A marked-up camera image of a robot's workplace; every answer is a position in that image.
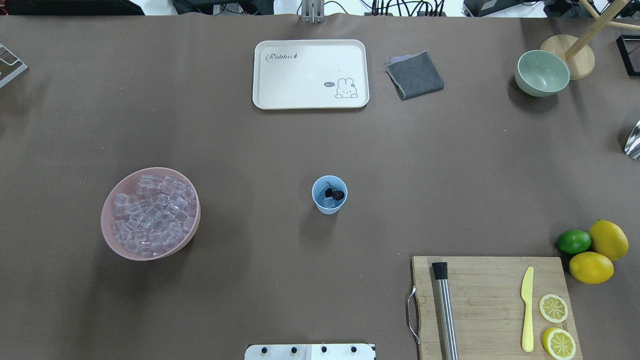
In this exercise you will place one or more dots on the grey folded cloth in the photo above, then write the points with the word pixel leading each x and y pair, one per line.
pixel 414 75

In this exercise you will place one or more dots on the cream rabbit tray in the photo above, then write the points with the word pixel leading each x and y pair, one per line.
pixel 290 74

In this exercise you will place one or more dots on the aluminium frame post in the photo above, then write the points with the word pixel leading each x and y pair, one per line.
pixel 312 11

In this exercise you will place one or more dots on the metal ice scoop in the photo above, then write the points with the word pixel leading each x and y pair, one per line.
pixel 632 144

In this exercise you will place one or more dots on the wooden cup tree stand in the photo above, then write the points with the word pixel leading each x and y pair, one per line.
pixel 576 52

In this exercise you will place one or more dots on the steel muddler black tip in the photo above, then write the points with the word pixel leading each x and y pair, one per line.
pixel 446 316

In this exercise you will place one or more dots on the pink bowl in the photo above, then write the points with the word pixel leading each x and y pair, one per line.
pixel 150 250

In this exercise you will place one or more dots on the mint green bowl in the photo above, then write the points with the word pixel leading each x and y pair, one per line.
pixel 540 73

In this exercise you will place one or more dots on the wooden cutting board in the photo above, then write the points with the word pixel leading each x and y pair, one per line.
pixel 488 311

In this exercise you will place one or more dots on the green lime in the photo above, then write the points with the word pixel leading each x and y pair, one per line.
pixel 574 242

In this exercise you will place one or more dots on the light blue cup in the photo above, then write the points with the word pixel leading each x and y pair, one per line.
pixel 318 188

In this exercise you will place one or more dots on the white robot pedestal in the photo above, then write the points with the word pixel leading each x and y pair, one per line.
pixel 312 351

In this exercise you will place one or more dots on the whole lemon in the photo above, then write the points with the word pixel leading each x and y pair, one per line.
pixel 608 239
pixel 591 267

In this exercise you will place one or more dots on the white wire cup rack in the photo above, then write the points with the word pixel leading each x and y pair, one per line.
pixel 10 66

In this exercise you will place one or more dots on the lemon slice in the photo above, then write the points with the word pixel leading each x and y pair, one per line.
pixel 559 343
pixel 553 308

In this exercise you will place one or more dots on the ice cube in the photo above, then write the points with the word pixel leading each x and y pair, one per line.
pixel 328 203

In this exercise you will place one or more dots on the black glass tray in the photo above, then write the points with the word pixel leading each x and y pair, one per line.
pixel 629 49

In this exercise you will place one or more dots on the yellow plastic knife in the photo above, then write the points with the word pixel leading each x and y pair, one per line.
pixel 526 293

